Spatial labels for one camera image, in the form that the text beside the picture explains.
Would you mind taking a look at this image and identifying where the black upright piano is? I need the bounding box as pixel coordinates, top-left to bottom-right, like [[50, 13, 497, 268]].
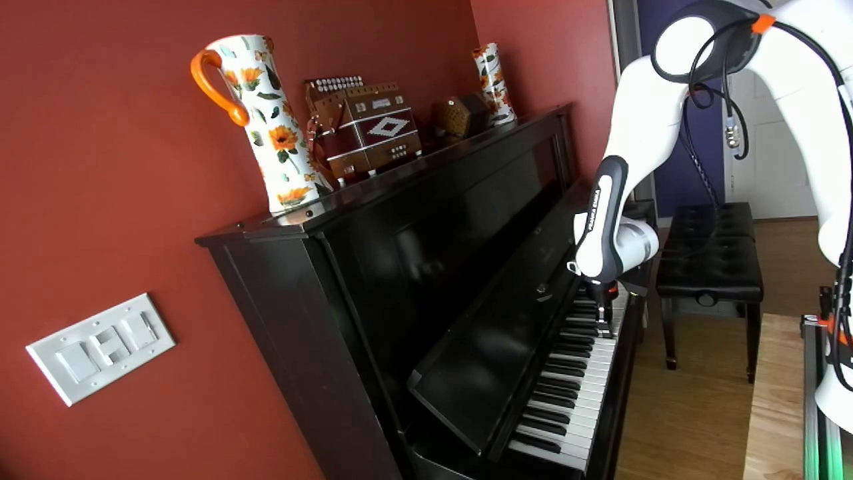
[[200, 109, 644, 480]]

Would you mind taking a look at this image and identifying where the small floral ceramic vase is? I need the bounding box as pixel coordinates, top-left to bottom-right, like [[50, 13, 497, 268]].
[[473, 41, 517, 124]]

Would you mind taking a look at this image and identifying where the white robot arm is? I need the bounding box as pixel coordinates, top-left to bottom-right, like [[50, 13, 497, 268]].
[[570, 0, 853, 432]]

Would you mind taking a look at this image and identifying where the brown wooden metronome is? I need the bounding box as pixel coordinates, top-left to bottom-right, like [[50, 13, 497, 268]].
[[434, 95, 470, 139]]

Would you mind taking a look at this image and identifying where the black tufted piano bench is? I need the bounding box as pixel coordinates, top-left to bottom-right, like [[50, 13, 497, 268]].
[[657, 203, 766, 379]]

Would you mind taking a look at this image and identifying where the floral ceramic pitcher orange handle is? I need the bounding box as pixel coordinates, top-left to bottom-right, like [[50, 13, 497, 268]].
[[190, 35, 326, 216]]

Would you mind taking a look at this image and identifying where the white wall switch plate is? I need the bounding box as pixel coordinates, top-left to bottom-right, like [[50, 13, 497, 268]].
[[26, 293, 177, 407]]

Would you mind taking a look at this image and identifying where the brown patterned wooden box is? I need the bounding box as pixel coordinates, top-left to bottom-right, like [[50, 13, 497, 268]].
[[305, 73, 421, 183]]

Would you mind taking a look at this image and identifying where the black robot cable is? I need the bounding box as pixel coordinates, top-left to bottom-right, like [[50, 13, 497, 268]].
[[649, 11, 853, 393]]

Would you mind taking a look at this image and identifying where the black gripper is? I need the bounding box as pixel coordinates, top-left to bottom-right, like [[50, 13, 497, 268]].
[[589, 279, 618, 335]]

